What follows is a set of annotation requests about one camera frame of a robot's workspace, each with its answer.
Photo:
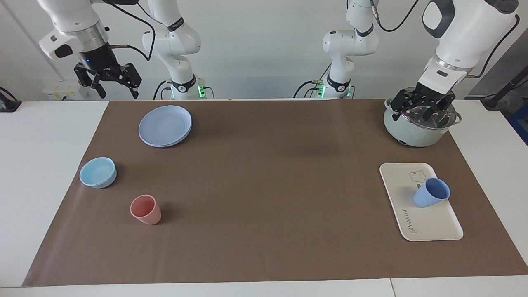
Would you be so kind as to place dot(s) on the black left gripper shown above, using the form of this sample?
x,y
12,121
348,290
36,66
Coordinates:
x,y
429,95

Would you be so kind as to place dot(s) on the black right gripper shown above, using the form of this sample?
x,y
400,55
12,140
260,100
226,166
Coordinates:
x,y
99,62

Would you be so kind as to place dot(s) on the blue cup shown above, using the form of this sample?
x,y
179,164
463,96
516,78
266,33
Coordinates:
x,y
431,194

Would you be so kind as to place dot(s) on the pink cup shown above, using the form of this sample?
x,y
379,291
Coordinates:
x,y
146,210

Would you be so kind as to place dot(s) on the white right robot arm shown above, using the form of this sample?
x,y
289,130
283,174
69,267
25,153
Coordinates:
x,y
173,37

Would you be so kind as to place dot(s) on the cream rabbit print tray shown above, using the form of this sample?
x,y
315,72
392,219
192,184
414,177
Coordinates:
x,y
429,222

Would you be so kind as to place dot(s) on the glass pot lid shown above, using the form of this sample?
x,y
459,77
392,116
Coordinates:
x,y
427,123

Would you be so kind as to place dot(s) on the pale green electric pot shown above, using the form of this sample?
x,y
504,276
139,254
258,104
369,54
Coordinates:
x,y
412,138

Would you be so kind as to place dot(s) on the periwinkle blue plate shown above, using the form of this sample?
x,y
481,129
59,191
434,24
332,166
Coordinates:
x,y
165,126

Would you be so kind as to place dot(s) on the light blue bowl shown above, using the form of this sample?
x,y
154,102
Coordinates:
x,y
98,172

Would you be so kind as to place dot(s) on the blue box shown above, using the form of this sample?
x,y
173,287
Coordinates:
x,y
520,123

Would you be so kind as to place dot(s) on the brown table mat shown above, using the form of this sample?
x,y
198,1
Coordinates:
x,y
264,214

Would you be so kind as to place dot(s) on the white wall socket box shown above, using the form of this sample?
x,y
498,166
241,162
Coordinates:
x,y
57,88

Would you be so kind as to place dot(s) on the black camera stand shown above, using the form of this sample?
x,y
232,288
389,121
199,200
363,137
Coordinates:
x,y
493,101

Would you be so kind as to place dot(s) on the black clamp mount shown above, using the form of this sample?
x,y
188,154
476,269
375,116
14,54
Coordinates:
x,y
8,105

